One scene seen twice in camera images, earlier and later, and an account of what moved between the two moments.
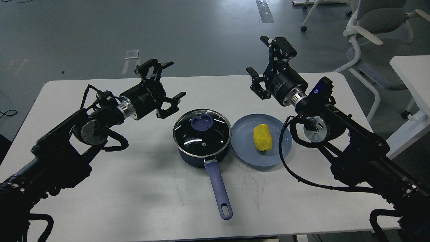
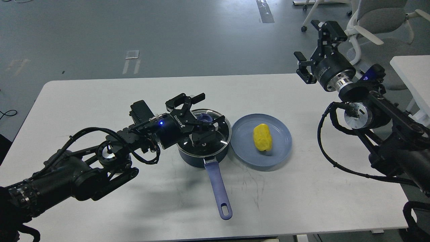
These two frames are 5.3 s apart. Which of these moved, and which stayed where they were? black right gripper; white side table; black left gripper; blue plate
Moved: black right gripper; black left gripper
Stayed: white side table; blue plate
